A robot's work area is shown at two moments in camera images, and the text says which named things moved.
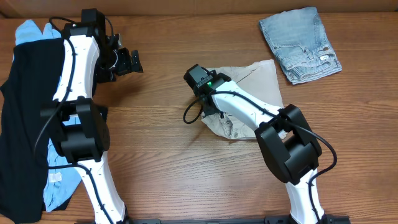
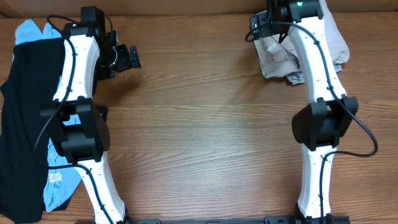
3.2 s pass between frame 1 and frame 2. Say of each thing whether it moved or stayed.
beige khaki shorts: moved
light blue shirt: stayed
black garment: stayed
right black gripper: moved
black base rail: stayed
